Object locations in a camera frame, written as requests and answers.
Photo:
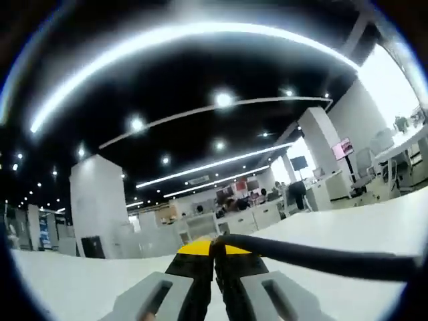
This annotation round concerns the black box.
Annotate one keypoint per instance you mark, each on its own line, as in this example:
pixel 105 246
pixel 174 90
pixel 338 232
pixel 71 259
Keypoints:
pixel 91 246

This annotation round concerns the white background table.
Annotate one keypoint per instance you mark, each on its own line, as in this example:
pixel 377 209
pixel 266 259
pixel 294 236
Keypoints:
pixel 401 143

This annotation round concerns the straight ceiling light strip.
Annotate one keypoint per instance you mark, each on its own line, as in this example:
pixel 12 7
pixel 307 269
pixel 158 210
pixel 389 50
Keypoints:
pixel 214 165

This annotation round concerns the white office chair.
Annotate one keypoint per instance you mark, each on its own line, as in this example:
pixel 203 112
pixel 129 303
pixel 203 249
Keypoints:
pixel 362 167

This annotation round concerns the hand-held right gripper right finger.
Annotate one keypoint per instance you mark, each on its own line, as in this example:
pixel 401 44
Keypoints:
pixel 277 297

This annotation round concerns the dark wall screen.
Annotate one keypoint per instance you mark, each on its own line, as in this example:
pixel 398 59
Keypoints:
pixel 298 163

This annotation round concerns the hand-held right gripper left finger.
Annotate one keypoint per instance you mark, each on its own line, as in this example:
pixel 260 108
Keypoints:
pixel 157 297

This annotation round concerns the thin curved ceiling strip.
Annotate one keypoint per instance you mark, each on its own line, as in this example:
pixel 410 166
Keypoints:
pixel 187 115

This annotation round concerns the long curved ceiling light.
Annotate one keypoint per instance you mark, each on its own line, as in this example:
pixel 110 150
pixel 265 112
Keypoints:
pixel 133 43

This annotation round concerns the pink wall screen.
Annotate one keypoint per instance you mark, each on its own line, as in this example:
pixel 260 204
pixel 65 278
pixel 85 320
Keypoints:
pixel 342 148

